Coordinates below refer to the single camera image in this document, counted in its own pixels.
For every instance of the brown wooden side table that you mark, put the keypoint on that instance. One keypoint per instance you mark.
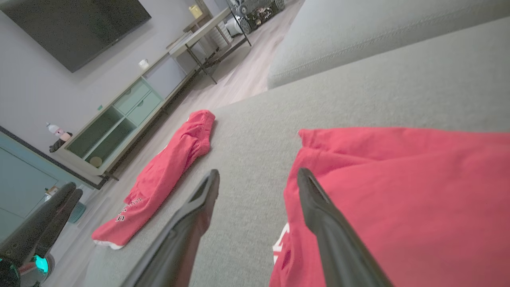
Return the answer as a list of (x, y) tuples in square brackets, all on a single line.
[(199, 22)]

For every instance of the pale green TV cabinet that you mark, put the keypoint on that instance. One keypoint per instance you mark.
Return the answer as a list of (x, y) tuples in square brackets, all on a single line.
[(133, 101)]

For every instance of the white table with black legs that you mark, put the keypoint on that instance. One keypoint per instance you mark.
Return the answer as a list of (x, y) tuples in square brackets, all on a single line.
[(199, 34)]

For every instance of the red white basketball jersey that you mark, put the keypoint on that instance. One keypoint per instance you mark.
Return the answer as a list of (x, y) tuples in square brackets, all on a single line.
[(418, 207)]

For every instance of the yellow and grey sofa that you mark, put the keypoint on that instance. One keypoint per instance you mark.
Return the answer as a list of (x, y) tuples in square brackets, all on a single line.
[(378, 95)]

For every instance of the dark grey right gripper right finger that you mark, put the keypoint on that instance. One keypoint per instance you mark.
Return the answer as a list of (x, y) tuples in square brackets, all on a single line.
[(338, 247)]

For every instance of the white pink bottle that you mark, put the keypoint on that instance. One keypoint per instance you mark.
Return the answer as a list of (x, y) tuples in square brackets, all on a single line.
[(57, 131)]

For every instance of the black wall television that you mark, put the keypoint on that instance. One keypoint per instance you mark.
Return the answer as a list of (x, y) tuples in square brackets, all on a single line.
[(79, 28)]

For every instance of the grey sofa seat cushion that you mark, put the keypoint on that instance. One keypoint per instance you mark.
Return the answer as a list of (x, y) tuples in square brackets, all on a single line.
[(358, 32)]

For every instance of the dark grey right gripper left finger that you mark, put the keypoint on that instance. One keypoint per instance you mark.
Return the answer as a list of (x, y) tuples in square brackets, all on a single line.
[(179, 247)]

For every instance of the red basketball shorts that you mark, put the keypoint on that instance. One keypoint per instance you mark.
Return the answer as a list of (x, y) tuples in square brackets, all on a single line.
[(163, 175)]

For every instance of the white cylinder appliance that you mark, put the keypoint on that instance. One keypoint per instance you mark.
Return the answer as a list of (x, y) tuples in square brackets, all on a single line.
[(233, 27)]

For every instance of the teal basket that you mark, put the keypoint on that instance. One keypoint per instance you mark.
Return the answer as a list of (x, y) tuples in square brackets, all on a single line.
[(77, 212)]

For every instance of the yellow box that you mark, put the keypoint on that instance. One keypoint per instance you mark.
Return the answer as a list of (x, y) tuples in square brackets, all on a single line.
[(195, 11)]

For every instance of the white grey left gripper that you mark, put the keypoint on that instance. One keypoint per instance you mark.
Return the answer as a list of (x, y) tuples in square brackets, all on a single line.
[(16, 273)]

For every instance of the round beige item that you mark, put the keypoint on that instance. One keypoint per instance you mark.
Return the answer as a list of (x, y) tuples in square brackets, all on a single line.
[(95, 161)]

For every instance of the white mug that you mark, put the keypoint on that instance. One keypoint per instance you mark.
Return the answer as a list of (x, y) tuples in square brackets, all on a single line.
[(143, 64)]

